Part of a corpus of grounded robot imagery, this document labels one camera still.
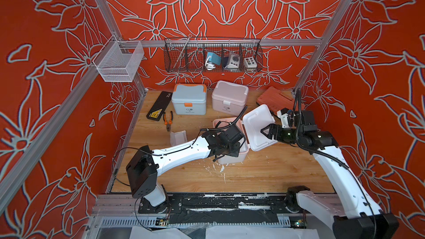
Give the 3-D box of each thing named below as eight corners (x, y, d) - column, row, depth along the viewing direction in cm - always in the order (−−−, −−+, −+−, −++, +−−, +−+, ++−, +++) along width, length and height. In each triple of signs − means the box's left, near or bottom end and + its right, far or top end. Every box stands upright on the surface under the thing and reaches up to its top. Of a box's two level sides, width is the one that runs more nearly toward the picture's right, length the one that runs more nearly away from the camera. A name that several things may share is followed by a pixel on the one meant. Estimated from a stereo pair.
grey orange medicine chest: (175, 115, 107) (170, 101, 96) (178, 98, 117) (174, 83, 106) (206, 115, 107) (205, 101, 96) (206, 98, 117) (206, 83, 106)
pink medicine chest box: (211, 110, 109) (210, 96, 98) (217, 94, 118) (217, 80, 108) (243, 117, 105) (247, 104, 94) (247, 100, 114) (250, 86, 104)
